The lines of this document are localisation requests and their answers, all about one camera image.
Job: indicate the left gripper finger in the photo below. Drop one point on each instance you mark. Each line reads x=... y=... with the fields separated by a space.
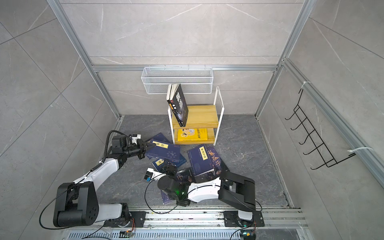
x=147 y=145
x=142 y=154

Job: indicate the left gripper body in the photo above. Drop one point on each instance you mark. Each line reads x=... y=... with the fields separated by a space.
x=132 y=151

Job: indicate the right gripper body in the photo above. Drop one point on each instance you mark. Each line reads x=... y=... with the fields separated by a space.
x=171 y=171

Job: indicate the blue book Han Feizi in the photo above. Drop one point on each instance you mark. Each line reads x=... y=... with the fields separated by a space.
x=159 y=164

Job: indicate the navy book Yi Jing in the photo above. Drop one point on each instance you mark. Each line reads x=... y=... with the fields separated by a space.
x=163 y=150

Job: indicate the black wolf book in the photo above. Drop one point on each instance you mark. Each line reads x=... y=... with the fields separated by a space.
x=179 y=104

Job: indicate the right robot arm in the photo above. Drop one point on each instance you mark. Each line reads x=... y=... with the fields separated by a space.
x=232 y=189

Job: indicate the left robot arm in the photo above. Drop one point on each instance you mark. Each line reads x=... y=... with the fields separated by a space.
x=77 y=203

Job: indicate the navy book yellow label far-left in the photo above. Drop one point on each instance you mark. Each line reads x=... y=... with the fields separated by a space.
x=160 y=137

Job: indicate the purple Guiguzi book front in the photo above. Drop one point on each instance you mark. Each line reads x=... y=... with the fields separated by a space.
x=176 y=187

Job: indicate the purple guiguzi book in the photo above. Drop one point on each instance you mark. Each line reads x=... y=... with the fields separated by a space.
x=176 y=187
x=217 y=163

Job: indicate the navy book Mengxi label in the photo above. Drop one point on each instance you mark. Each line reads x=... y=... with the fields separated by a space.
x=200 y=161

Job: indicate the yellow book on shelf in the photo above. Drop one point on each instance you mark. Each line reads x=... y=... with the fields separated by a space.
x=192 y=135

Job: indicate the purple Guiguzi book right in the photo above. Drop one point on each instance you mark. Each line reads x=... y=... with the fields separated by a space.
x=217 y=163

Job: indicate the white wooden two-tier shelf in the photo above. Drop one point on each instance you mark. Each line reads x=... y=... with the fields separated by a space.
x=201 y=116

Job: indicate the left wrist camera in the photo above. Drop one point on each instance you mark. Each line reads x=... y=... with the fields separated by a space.
x=135 y=137

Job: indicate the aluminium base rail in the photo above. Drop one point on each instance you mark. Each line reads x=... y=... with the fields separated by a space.
x=208 y=223

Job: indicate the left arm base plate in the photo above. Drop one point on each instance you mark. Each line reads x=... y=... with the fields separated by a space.
x=136 y=219

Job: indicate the white wire mesh basket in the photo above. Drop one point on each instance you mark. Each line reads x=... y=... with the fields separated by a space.
x=194 y=80

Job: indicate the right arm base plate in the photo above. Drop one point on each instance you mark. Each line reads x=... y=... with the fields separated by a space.
x=243 y=219

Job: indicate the black wire hook rack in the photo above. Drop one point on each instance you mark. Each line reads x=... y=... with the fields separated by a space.
x=314 y=137

